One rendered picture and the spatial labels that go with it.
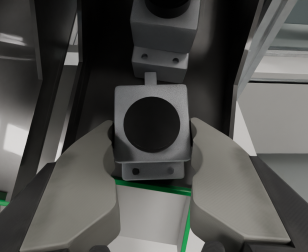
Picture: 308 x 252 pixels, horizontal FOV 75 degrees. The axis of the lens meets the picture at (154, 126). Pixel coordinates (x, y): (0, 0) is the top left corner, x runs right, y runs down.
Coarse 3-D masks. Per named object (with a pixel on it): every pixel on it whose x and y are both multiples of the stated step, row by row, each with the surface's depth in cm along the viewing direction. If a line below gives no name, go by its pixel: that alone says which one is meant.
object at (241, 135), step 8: (240, 112) 66; (240, 120) 64; (240, 128) 62; (240, 136) 61; (248, 136) 61; (240, 144) 59; (248, 144) 59; (248, 152) 58; (192, 232) 45; (120, 240) 43; (128, 240) 43; (136, 240) 43; (144, 240) 43; (192, 240) 44; (200, 240) 44; (112, 248) 42; (120, 248) 42; (128, 248) 42; (136, 248) 42; (144, 248) 42; (152, 248) 42; (160, 248) 43; (168, 248) 43; (176, 248) 43; (192, 248) 43; (200, 248) 43
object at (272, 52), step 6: (270, 48) 83; (276, 48) 84; (282, 48) 84; (264, 54) 85; (270, 54) 85; (276, 54) 85; (282, 54) 85; (288, 54) 85; (294, 54) 85; (300, 54) 86; (306, 54) 86
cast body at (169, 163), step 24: (144, 72) 16; (120, 96) 12; (144, 96) 12; (168, 96) 12; (120, 120) 12; (144, 120) 10; (168, 120) 10; (120, 144) 11; (144, 144) 10; (168, 144) 10; (144, 168) 14; (168, 168) 14
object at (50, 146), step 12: (72, 72) 26; (60, 84) 27; (72, 84) 26; (60, 96) 27; (60, 108) 27; (60, 120) 27; (48, 132) 28; (60, 132) 28; (48, 144) 28; (48, 156) 28
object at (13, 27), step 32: (0, 0) 18; (32, 0) 13; (64, 0) 16; (0, 32) 18; (32, 32) 18; (64, 32) 17; (0, 64) 17; (32, 64) 17; (0, 96) 17; (32, 96) 17; (0, 128) 16; (32, 128) 15; (0, 160) 16; (32, 160) 15; (0, 192) 15
